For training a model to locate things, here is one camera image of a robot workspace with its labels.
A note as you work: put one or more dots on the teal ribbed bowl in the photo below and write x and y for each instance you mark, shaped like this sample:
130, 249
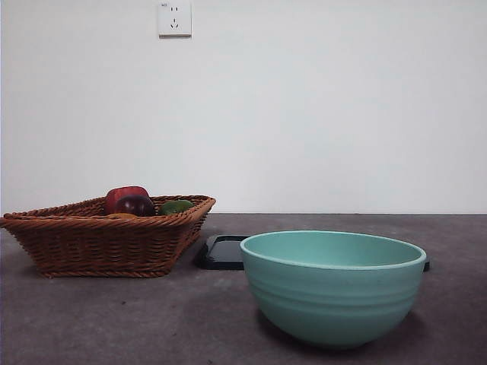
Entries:
333, 300

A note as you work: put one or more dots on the black rectangular tray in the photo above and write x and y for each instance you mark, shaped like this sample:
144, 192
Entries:
222, 252

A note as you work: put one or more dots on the green fruit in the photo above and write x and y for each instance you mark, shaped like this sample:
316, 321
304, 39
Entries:
174, 207

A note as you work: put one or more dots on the dark purple round fruit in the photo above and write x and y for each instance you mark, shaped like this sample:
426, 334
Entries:
134, 205

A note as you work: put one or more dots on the red bell pepper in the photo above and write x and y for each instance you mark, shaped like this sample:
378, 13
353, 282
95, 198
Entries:
122, 192

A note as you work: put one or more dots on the brown wicker basket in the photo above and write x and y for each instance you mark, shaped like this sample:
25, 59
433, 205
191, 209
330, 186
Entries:
95, 247

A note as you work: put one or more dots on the white wall power socket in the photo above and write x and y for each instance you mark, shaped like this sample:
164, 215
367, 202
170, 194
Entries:
175, 19

